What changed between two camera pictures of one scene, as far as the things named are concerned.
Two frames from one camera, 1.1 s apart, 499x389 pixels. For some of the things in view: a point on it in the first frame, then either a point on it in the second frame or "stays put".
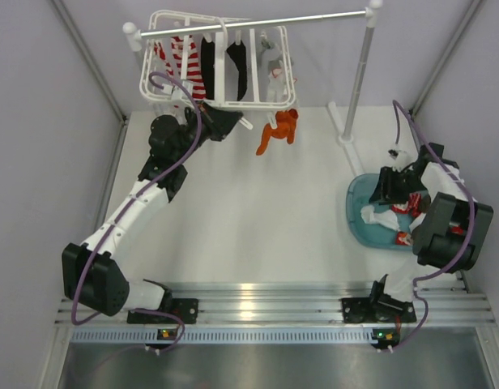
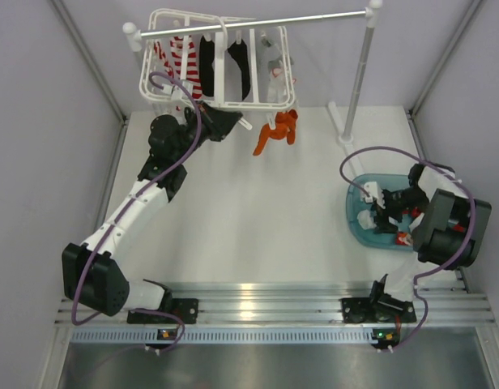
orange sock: x=286 y=121 stays put
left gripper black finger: x=220 y=121 stays put
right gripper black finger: x=383 y=192 → x=381 y=216
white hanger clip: x=246 y=123 stays put
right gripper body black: x=404 y=184 → x=409 y=198
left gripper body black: x=189 y=130 stays put
